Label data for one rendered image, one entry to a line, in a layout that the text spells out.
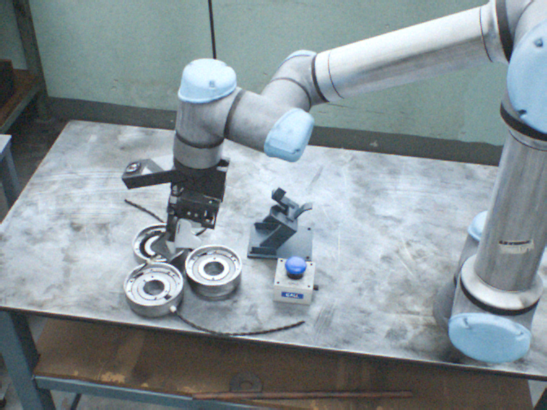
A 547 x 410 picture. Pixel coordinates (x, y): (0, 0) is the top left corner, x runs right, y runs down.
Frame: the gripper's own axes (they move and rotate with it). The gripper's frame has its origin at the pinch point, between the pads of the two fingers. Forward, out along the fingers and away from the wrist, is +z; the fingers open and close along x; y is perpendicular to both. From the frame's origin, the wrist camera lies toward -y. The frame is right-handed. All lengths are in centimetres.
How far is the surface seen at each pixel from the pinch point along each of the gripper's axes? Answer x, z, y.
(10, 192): 51, 52, -56
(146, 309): -8.2, 9.9, -1.6
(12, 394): 17, 101, -44
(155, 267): 1.8, 10.0, -2.7
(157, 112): 162, 94, -41
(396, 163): 48, 7, 43
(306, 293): 0.2, 5.3, 25.4
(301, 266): 3.0, 1.7, 23.3
